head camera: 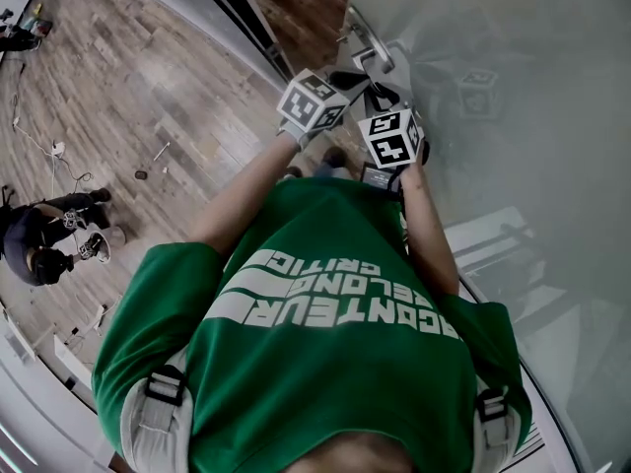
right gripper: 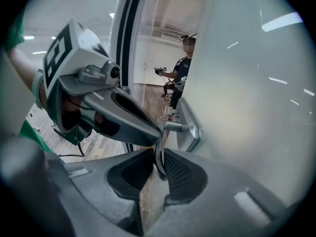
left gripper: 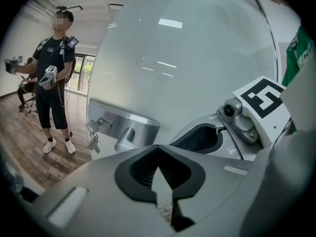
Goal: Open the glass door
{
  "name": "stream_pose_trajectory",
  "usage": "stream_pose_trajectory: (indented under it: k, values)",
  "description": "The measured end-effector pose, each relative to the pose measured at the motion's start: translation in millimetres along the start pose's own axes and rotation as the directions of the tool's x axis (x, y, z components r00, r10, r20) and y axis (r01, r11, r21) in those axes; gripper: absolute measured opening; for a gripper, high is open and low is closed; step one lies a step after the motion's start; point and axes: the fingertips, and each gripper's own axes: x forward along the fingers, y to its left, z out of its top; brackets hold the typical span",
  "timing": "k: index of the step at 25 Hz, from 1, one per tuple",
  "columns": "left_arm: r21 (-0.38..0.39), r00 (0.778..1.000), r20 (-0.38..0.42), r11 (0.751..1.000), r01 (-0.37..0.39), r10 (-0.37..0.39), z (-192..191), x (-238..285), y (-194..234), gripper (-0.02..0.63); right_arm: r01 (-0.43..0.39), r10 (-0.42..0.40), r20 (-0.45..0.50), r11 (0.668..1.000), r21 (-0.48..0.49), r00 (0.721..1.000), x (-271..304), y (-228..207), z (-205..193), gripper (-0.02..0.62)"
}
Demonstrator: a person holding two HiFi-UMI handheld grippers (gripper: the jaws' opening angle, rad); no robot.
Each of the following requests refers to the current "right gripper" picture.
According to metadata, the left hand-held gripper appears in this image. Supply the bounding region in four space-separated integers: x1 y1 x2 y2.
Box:
43 18 162 146

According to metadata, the grey wrist band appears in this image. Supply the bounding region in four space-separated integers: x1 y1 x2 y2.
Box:
31 69 49 109

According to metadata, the white air vent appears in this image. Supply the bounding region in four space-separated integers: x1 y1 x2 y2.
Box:
161 31 184 40

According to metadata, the person's left hand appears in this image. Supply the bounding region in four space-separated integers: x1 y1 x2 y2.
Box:
60 95 119 136

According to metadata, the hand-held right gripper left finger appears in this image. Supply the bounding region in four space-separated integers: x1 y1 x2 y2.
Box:
59 148 156 237

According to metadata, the person's left forearm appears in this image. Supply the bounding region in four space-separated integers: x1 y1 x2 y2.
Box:
6 47 43 94

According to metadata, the thin black cable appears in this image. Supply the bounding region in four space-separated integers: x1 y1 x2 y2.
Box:
57 141 86 158

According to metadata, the frosted glass door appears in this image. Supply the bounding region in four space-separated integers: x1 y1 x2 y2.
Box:
178 0 312 208

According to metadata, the white door frame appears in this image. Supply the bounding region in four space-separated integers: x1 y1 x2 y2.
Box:
108 0 150 154

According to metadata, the silver door handle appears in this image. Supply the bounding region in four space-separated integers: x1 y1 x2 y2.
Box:
153 97 202 182

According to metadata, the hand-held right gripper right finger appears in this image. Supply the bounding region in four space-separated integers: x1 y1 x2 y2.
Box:
148 149 284 237

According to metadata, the green printed t-shirt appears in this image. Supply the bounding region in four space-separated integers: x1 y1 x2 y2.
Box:
4 8 55 156

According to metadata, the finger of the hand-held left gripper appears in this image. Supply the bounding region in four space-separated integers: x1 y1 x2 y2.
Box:
85 89 162 148

